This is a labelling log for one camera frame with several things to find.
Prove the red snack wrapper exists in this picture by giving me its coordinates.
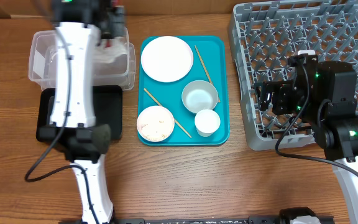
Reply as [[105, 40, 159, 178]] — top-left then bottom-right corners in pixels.
[[104, 39, 112, 48]]

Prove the white napkin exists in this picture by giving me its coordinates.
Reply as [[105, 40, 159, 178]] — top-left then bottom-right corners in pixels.
[[94, 40, 127, 76]]

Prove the white paper cup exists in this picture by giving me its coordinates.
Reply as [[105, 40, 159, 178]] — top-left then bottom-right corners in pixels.
[[195, 110, 221, 137]]

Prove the grey bowl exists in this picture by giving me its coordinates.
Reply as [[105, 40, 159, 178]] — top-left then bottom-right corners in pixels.
[[181, 80, 218, 114]]

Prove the small pink bowl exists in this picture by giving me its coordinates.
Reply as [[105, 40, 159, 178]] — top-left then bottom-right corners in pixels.
[[136, 106, 175, 142]]

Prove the pile of rice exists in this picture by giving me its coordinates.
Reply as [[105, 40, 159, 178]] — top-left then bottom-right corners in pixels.
[[140, 118, 171, 141]]

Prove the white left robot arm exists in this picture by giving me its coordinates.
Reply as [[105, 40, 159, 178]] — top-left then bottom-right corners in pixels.
[[24, 1, 125, 223]]

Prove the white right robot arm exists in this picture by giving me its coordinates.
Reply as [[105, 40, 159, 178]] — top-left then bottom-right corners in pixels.
[[255, 54, 358, 223]]

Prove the grey dishwasher rack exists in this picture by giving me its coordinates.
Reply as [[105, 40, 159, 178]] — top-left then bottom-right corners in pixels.
[[228, 0, 358, 151]]

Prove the large pink plate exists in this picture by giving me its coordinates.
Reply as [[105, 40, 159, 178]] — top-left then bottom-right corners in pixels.
[[140, 36, 194, 83]]

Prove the left wooden chopstick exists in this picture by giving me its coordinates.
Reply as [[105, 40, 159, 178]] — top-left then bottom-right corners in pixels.
[[143, 88, 193, 139]]

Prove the wooden chopstick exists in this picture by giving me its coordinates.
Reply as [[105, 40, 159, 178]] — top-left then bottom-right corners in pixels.
[[143, 88, 193, 139], [194, 45, 221, 103]]

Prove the black plastic tray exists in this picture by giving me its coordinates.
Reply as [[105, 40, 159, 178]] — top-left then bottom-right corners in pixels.
[[36, 85, 122, 142]]

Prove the right wooden chopstick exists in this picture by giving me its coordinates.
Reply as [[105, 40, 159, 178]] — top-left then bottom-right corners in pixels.
[[194, 45, 221, 103]]

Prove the clear plastic bin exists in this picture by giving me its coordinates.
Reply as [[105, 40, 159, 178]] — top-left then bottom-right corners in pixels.
[[28, 30, 136, 90]]

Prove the teal serving tray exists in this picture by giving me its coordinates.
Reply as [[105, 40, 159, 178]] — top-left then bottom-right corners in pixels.
[[136, 35, 230, 146]]

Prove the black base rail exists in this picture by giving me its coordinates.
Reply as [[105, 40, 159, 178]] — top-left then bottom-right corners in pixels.
[[112, 207, 335, 224]]

